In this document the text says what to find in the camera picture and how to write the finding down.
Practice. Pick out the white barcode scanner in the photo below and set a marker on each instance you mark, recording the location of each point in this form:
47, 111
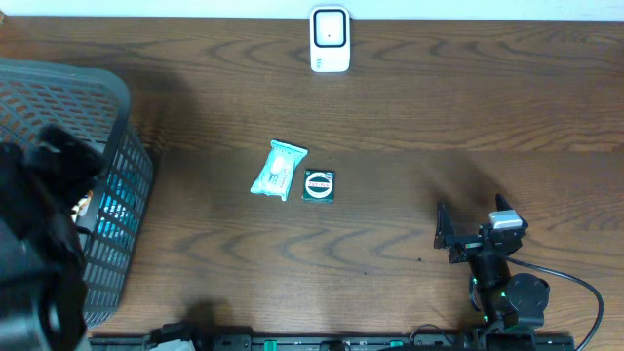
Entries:
329, 39

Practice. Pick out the teal wet wipes pack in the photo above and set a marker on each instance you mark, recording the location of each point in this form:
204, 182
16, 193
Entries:
276, 176

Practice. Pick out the grey plastic shopping basket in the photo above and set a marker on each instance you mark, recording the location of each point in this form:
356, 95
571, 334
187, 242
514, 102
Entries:
94, 105

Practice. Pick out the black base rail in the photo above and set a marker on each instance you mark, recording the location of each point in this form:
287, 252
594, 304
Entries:
245, 342

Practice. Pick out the green square box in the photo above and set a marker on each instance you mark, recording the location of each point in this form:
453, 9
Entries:
318, 186

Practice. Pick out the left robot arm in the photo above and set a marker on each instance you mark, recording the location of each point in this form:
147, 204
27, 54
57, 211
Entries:
42, 262

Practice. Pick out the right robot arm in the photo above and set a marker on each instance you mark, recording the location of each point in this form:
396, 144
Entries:
513, 305

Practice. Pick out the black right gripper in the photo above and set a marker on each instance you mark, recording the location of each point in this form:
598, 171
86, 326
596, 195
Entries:
466, 246

